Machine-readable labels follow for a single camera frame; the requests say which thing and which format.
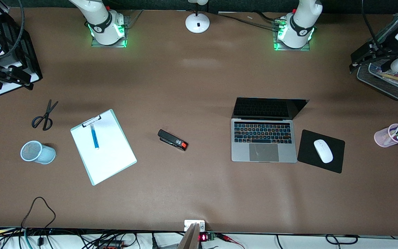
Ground blue marker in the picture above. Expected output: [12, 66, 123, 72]
[90, 124, 100, 149]

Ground silver laptop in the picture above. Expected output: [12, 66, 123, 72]
[231, 97, 310, 163]

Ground black stacked paper tray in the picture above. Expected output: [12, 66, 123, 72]
[0, 10, 43, 96]

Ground grey mesh desk tray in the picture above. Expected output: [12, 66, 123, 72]
[357, 62, 398, 102]

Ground black scissors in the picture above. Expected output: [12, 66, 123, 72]
[31, 100, 59, 131]

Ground blue mesh pen cup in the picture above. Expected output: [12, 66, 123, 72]
[20, 140, 56, 165]

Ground pink mesh pen cup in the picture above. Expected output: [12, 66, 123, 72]
[374, 123, 398, 148]

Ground green clipboard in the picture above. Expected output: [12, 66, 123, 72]
[70, 109, 138, 186]

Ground white computer mouse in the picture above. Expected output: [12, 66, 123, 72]
[314, 139, 334, 164]

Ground black mouse pad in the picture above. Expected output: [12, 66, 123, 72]
[297, 130, 345, 174]

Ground white paper sheet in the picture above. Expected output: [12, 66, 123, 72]
[72, 111, 135, 184]

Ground black and red stapler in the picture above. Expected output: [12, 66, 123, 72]
[158, 129, 188, 151]

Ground white round stand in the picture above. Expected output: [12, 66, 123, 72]
[185, 0, 210, 34]

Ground orange black connector block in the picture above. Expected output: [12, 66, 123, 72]
[97, 240, 124, 249]

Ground white socket box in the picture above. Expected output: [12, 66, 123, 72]
[184, 220, 206, 232]

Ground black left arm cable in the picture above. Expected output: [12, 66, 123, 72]
[361, 0, 382, 47]

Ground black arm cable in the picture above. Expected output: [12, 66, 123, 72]
[0, 0, 26, 60]
[361, 0, 382, 47]

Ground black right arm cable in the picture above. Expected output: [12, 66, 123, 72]
[0, 0, 26, 60]

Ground black base cable bundle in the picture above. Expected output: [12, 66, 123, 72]
[216, 10, 282, 31]

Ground black looped cable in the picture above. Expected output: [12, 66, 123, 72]
[21, 196, 56, 239]

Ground red wire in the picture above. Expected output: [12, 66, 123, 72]
[216, 234, 245, 249]

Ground grey wedge mount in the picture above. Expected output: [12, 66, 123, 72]
[178, 222, 200, 249]

